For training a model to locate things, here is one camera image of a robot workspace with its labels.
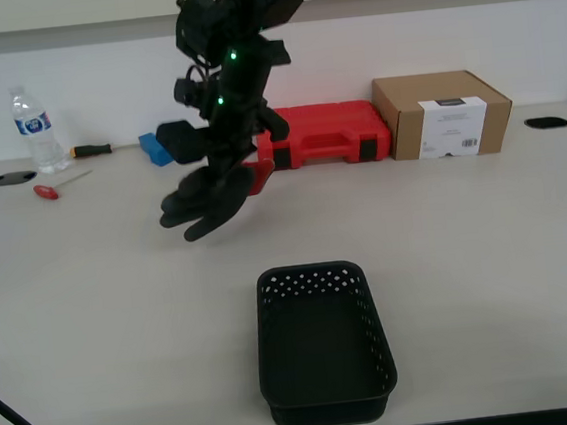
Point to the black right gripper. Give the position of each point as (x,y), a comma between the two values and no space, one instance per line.
(237,101)

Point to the red grey work glove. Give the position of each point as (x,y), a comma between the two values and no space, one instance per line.
(212,199)

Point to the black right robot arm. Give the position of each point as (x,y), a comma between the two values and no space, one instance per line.
(243,5)

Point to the black perforated plastic basket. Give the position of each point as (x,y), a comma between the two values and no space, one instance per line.
(322,349)

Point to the blue L-shaped block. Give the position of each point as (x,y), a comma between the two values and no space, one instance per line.
(154,152)

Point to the red plastic tool case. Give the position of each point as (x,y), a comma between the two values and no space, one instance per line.
(325,128)

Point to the clear plastic water bottle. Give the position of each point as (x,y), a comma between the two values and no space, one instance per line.
(38,140)

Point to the brown cardboard box white label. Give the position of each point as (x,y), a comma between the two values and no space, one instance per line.
(435,117)

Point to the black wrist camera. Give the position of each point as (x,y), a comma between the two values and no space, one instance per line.
(189,91)

